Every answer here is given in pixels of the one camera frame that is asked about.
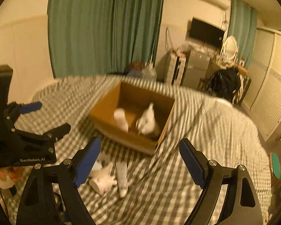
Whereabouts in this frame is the left hand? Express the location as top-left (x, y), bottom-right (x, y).
top-left (0, 167), bottom-right (22, 182)

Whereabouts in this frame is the black clothes pile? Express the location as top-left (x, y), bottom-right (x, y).
top-left (205, 67), bottom-right (241, 103)

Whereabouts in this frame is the white cylinder in box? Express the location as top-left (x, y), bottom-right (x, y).
top-left (114, 108), bottom-right (129, 132)

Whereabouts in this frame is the cardboard box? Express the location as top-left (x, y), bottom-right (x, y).
top-left (89, 82), bottom-right (175, 155)

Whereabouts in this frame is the oval vanity mirror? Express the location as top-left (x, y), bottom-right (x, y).
top-left (220, 36), bottom-right (238, 62)

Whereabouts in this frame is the green curtain left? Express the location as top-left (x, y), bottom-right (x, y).
top-left (47, 0), bottom-right (164, 78)

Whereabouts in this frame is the white cream tube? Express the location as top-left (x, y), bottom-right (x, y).
top-left (116, 161), bottom-right (128, 198)

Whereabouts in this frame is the green curtain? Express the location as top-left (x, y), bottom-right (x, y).
top-left (228, 0), bottom-right (257, 68)
top-left (47, 0), bottom-right (164, 78)

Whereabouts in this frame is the black wall television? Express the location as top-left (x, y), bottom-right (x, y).
top-left (189, 17), bottom-right (225, 49)

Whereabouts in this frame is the green oval object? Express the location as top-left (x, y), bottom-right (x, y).
top-left (270, 152), bottom-right (281, 179)

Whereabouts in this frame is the white louvered wardrobe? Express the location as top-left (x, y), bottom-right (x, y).
top-left (242, 27), bottom-right (281, 140)

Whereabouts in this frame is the green curtain right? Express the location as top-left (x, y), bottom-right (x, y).
top-left (228, 0), bottom-right (257, 68)

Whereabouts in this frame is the white plush in box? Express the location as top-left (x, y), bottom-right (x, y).
top-left (135, 103), bottom-right (161, 138)

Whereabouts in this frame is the grey cabinet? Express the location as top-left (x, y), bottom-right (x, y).
top-left (182, 50), bottom-right (210, 89)

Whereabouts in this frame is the white drawer unit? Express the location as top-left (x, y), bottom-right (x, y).
top-left (164, 53), bottom-right (186, 86)

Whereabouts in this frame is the white star plush toy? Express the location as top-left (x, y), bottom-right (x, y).
top-left (89, 152), bottom-right (117, 196)

